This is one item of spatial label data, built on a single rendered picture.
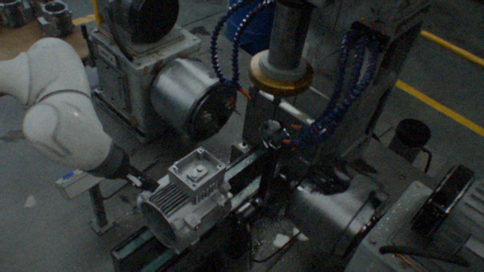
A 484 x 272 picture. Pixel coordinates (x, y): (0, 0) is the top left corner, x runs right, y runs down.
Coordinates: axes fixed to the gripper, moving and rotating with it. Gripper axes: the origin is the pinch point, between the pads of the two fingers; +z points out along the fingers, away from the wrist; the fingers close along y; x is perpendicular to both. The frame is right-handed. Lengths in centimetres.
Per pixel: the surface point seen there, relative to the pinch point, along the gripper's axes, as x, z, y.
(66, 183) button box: 14.3, -4.4, 16.6
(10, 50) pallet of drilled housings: 11, 105, 225
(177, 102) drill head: -23.2, 14.7, 21.2
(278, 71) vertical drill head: -44.3, -2.0, -8.3
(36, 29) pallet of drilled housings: -13, 119, 239
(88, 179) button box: 10.4, -0.3, 15.4
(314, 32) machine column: -65, 10, -3
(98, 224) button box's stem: 22.7, 22.0, 17.7
